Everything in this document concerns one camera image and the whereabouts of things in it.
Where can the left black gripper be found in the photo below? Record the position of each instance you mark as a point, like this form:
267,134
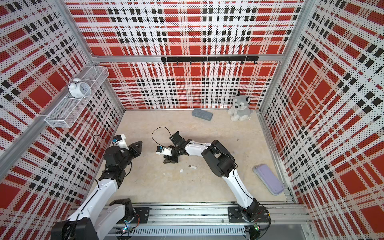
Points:
134,149

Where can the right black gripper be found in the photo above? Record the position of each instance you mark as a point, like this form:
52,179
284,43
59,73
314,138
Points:
171,159

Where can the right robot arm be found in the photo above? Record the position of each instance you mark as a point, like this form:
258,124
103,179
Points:
222,164

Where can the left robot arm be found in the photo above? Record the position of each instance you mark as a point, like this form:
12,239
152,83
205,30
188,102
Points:
88,222

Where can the grey rectangular case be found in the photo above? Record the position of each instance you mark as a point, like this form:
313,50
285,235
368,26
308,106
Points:
202,114

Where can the white alarm clock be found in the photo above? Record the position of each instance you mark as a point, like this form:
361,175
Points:
79,89

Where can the grey husky plush toy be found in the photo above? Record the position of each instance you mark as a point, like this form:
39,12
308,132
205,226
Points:
240,109

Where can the lavender plastic box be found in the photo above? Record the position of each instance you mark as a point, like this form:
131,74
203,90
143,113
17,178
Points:
272,183

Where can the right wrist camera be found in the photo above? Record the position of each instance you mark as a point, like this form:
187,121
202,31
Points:
164,150

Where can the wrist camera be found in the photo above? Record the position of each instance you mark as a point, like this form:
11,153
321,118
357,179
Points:
164,150
120,140

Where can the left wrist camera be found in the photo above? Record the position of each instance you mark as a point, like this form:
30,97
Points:
120,140

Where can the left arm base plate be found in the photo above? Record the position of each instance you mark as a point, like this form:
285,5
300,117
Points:
138,215

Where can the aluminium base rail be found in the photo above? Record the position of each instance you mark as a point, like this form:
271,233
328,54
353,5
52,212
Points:
210,221

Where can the white wire mesh shelf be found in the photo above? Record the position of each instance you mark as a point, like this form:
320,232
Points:
68,109

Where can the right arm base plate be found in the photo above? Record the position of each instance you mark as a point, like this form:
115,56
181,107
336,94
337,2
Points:
238,215

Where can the black hook rail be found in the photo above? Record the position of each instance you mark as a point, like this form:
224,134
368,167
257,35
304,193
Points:
210,59

